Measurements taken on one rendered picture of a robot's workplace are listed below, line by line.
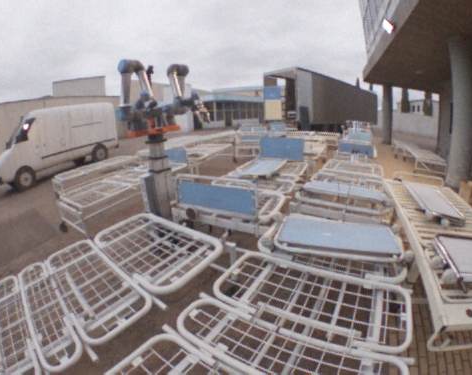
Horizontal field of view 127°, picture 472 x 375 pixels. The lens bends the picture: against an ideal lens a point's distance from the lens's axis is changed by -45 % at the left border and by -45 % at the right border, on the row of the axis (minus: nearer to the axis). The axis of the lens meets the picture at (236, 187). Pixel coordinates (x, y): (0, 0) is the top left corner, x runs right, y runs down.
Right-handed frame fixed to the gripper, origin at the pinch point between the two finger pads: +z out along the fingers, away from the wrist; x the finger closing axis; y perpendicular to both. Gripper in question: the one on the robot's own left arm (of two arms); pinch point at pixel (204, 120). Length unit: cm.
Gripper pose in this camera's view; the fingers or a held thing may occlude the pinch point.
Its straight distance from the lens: 193.2
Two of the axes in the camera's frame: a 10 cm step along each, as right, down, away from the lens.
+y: 8.2, -2.9, -4.9
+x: 4.6, -1.8, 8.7
